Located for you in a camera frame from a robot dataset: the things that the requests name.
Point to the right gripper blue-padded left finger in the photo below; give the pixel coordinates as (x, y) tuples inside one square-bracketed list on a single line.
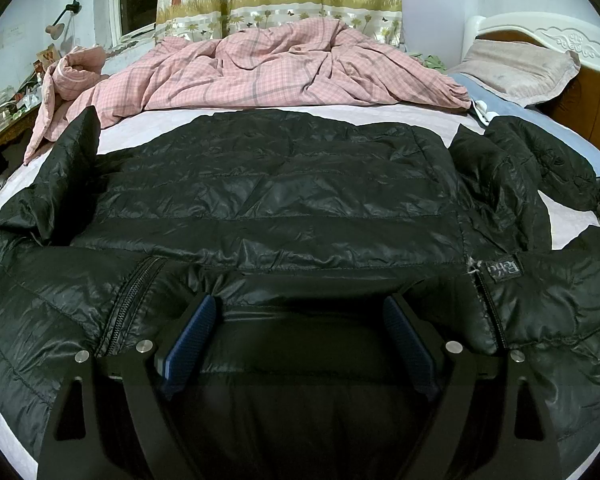
[(108, 418)]

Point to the green patterned cloth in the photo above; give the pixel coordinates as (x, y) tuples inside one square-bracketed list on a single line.
[(433, 62)]

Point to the white and wood headboard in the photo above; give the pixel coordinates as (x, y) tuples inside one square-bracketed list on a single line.
[(578, 107)]

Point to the beige pillow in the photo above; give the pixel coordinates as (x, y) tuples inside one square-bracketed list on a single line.
[(519, 72)]

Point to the wall mounted lamp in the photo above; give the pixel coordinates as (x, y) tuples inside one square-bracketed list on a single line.
[(55, 29)]

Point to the pink plaid duvet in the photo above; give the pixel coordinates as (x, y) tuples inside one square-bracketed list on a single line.
[(316, 61)]

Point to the black puffer jacket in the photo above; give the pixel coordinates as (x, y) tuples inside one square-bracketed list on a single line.
[(280, 239)]

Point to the blue floral pillow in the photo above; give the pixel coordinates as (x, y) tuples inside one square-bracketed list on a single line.
[(495, 104)]

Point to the cluttered wooden desk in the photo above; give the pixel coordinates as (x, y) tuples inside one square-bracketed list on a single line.
[(18, 109)]

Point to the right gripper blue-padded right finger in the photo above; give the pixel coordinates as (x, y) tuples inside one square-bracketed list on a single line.
[(491, 420)]

